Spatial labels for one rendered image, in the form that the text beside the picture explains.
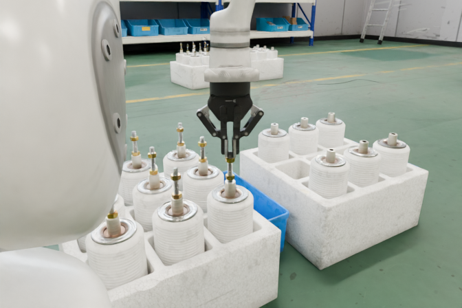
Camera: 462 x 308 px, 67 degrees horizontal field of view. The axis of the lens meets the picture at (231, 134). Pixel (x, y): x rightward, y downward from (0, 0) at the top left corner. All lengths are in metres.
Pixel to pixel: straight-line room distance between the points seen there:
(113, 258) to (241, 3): 0.46
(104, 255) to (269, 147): 0.60
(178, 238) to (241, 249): 0.13
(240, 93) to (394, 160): 0.57
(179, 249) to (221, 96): 0.29
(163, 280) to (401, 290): 0.56
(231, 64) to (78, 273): 0.48
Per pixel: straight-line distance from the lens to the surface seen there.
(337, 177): 0.88
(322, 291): 0.90
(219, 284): 0.72
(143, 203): 0.75
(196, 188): 0.79
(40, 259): 0.18
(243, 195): 0.72
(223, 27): 0.60
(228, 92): 0.61
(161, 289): 0.66
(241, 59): 0.61
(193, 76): 2.81
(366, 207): 0.96
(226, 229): 0.72
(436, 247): 1.14
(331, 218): 0.88
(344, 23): 8.01
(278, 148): 1.04
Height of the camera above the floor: 0.61
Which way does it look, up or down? 20 degrees down
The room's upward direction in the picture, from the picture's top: straight up
